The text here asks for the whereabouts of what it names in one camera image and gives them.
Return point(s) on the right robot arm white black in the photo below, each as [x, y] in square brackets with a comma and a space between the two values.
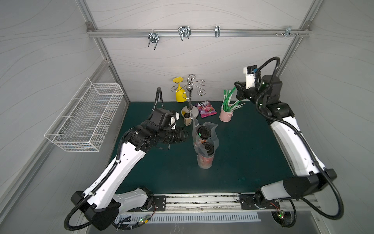
[262, 87]

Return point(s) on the aluminium overhead rail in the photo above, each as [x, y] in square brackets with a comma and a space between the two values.
[202, 33]

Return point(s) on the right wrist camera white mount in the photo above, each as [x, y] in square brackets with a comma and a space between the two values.
[250, 76]

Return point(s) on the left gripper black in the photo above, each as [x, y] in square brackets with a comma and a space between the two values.
[181, 134]

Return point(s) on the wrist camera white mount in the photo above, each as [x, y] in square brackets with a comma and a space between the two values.
[250, 76]
[174, 118]

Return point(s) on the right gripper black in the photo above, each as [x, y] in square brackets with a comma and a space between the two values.
[241, 91]

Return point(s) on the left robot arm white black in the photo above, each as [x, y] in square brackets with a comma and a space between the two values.
[98, 205]

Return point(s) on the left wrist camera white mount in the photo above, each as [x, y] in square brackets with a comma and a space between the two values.
[174, 118]

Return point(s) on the clear plastic carrier bag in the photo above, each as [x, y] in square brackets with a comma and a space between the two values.
[213, 139]

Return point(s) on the white wire basket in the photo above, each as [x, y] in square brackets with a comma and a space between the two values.
[86, 119]

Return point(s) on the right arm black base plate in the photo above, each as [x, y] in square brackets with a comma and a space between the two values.
[248, 201]

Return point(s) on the small beige milk tea bottle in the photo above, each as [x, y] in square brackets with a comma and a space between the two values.
[187, 119]

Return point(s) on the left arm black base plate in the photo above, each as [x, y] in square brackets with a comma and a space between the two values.
[158, 204]

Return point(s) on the pink straw holder cup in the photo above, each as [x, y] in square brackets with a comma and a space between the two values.
[225, 116]

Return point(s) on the metal cup hanging stand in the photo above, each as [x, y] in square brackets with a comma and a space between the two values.
[189, 86]

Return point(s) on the red milk tea cup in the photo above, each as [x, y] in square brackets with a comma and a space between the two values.
[205, 156]
[205, 132]

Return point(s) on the yellow plastic goblet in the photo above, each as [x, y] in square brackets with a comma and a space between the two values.
[178, 89]

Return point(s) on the purple snack packet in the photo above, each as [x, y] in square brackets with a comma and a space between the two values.
[206, 109]

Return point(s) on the white vent strip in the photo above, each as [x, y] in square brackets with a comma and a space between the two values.
[232, 217]

